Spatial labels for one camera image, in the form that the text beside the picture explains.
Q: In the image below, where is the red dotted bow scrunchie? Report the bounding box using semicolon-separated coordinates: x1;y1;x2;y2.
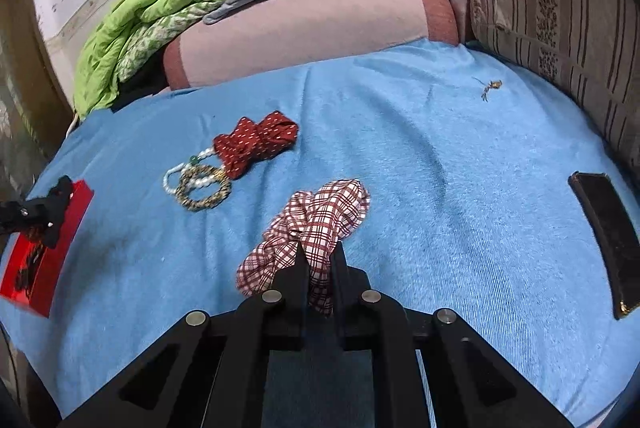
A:
213;111;300;181

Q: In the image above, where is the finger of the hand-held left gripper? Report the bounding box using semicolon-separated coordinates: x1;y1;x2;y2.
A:
0;200;56;233

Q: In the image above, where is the pink cushion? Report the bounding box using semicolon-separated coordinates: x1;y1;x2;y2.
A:
162;0;461;91

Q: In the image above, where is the red plaid scrunchie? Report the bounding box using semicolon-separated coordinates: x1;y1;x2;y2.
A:
236;178;372;317

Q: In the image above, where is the blue blanket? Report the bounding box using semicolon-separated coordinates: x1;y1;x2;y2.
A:
0;38;640;428

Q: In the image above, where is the black cloth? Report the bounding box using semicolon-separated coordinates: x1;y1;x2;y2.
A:
110;62;171;111

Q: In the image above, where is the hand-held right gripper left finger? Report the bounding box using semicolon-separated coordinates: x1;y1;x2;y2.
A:
60;242;308;428

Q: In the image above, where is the striped floral cushion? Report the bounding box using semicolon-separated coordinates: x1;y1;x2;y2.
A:
467;0;640;159

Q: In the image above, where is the green quilt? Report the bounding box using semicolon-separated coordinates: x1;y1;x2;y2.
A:
74;0;248;116

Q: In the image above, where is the pearl bracelet with green bead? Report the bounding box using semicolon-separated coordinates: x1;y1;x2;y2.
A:
162;148;221;199

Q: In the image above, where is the black phone case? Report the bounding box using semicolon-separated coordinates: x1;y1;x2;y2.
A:
568;171;640;321

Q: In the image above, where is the wooden glass door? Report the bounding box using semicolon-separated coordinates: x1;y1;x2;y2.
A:
0;0;71;209

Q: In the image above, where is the black hair tie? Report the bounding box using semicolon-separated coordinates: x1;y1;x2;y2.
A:
11;242;50;296

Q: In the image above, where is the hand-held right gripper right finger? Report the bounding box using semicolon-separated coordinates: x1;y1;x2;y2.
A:
330;242;576;428

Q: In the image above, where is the red cardboard box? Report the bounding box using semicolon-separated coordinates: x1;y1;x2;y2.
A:
0;179;95;319

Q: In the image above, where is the black ruffled scrunchie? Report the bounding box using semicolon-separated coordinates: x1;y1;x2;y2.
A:
30;175;76;249

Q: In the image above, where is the leopard print scrunchie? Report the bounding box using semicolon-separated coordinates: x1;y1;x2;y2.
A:
176;165;232;213

